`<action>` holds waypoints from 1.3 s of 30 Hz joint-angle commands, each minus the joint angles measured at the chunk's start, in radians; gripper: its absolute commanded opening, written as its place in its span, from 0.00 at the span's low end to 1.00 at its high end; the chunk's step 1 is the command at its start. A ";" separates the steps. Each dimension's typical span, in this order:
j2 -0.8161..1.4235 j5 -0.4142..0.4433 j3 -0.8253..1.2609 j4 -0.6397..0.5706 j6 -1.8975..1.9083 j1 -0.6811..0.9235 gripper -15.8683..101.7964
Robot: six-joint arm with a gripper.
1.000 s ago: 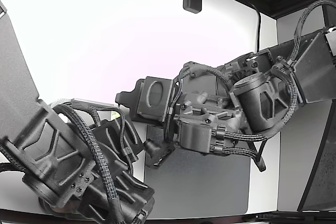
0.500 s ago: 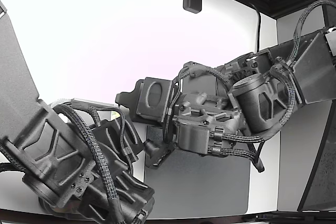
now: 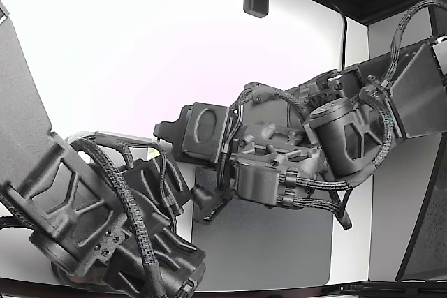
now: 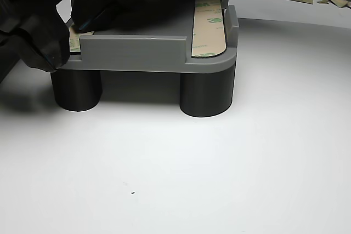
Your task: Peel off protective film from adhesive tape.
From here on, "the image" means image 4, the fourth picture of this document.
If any grey fixture with black legs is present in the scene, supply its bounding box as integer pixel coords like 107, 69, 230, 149
50, 0, 240, 118

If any tan tape liner 3M print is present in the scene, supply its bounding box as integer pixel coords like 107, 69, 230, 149
190, 0, 228, 59
67, 24, 95, 54

